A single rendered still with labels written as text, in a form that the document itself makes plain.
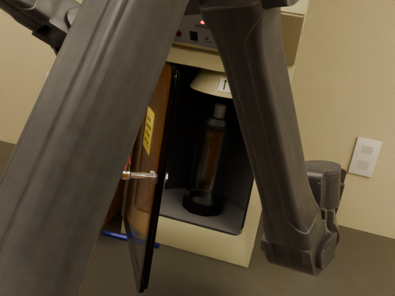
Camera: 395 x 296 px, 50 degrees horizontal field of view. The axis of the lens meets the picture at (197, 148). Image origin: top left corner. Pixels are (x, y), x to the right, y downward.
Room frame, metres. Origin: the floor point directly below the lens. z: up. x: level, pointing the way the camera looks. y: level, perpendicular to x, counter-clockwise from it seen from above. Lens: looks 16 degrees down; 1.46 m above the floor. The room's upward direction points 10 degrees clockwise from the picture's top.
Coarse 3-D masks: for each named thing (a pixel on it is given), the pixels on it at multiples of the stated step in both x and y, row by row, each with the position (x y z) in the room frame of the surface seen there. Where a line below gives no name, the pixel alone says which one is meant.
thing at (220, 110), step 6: (216, 108) 0.99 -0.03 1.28; (222, 108) 0.99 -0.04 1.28; (204, 114) 1.00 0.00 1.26; (210, 114) 1.02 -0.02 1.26; (216, 114) 0.99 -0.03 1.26; (222, 114) 0.99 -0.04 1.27; (204, 120) 0.98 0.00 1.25; (210, 120) 0.97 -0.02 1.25; (216, 120) 0.97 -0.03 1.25; (222, 120) 0.97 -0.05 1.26; (228, 120) 0.98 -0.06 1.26; (234, 120) 1.00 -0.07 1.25; (222, 126) 0.96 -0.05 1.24; (228, 126) 0.97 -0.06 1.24; (234, 126) 0.98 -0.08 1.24
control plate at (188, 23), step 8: (184, 16) 0.84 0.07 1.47; (192, 16) 0.84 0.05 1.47; (200, 16) 0.83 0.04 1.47; (184, 24) 0.86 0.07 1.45; (192, 24) 0.85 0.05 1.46; (200, 24) 0.85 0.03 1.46; (184, 32) 0.87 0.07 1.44; (200, 32) 0.86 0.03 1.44; (208, 32) 0.86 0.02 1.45; (176, 40) 0.89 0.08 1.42; (184, 40) 0.89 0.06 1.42; (192, 40) 0.88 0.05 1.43; (200, 40) 0.88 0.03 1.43; (208, 40) 0.87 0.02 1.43; (216, 48) 0.88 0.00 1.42
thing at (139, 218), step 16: (160, 80) 0.71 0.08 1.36; (160, 96) 0.69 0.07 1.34; (160, 112) 0.68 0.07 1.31; (144, 128) 0.80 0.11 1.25; (160, 128) 0.66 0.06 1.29; (160, 144) 0.64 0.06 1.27; (144, 160) 0.76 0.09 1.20; (160, 160) 0.64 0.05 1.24; (160, 176) 0.64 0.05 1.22; (128, 192) 0.89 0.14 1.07; (144, 192) 0.72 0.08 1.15; (128, 208) 0.86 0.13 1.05; (144, 208) 0.70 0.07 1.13; (128, 224) 0.84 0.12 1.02; (144, 224) 0.68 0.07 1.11; (128, 240) 0.81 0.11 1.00; (144, 240) 0.66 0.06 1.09; (144, 256) 0.64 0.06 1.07; (144, 272) 0.64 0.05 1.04
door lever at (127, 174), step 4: (128, 164) 0.70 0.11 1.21; (128, 168) 0.68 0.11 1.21; (124, 172) 0.66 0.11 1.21; (128, 172) 0.66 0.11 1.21; (132, 172) 0.67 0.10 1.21; (136, 172) 0.67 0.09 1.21; (140, 172) 0.67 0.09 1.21; (144, 172) 0.68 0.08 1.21; (148, 172) 0.69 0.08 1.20; (124, 176) 0.66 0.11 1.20; (128, 176) 0.66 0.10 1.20; (132, 176) 0.67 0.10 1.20; (136, 176) 0.67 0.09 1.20; (140, 176) 0.67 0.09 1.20; (144, 176) 0.67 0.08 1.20; (148, 176) 0.67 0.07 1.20; (148, 180) 0.68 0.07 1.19
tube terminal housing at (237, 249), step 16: (304, 0) 0.89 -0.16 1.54; (176, 48) 0.93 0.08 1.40; (192, 48) 0.92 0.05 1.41; (192, 64) 0.92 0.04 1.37; (208, 64) 0.92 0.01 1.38; (256, 192) 0.89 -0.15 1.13; (256, 208) 0.89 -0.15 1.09; (160, 224) 0.93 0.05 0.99; (176, 224) 0.92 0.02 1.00; (192, 224) 0.91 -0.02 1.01; (256, 224) 0.88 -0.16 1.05; (160, 240) 0.93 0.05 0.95; (176, 240) 0.92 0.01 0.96; (192, 240) 0.91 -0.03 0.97; (208, 240) 0.90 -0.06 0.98; (224, 240) 0.90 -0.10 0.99; (240, 240) 0.89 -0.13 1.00; (208, 256) 0.90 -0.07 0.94; (224, 256) 0.89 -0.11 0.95; (240, 256) 0.89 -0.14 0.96
